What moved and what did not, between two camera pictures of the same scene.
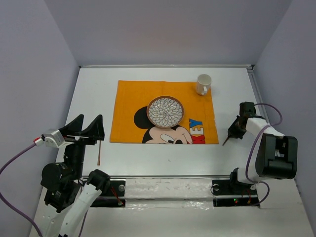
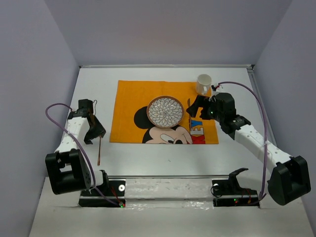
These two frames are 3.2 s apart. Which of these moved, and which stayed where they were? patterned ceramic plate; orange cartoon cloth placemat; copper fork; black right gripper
Moved: black right gripper
Stayed: patterned ceramic plate; orange cartoon cloth placemat; copper fork
